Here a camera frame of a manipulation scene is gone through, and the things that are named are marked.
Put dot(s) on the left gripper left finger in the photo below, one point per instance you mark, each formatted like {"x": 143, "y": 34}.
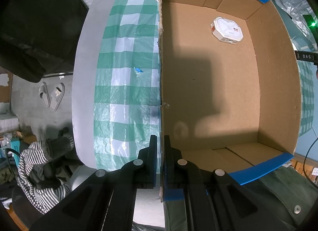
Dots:
{"x": 105, "y": 200}

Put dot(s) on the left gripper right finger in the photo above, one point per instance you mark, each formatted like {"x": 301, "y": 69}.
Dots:
{"x": 216, "y": 200}

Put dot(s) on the white octagonal box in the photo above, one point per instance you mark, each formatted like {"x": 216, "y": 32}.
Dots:
{"x": 226, "y": 30}

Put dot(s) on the blue-edged cardboard box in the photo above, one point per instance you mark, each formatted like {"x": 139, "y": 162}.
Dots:
{"x": 229, "y": 106}

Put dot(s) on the silver foil bag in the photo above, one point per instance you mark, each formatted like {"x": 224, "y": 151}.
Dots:
{"x": 302, "y": 16}

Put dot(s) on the striped cloth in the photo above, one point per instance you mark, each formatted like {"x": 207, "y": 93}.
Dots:
{"x": 37, "y": 174}

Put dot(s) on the green fabric with snaps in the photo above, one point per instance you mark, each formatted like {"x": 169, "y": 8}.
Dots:
{"x": 284, "y": 192}

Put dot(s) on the green checkered tablecloth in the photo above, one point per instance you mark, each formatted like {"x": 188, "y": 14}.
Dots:
{"x": 127, "y": 85}

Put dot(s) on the teal small box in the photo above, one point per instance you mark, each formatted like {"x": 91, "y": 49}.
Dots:
{"x": 15, "y": 145}

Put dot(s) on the left white slipper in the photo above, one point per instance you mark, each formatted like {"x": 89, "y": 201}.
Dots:
{"x": 43, "y": 94}

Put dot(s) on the black jacket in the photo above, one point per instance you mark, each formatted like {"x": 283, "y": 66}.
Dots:
{"x": 40, "y": 37}

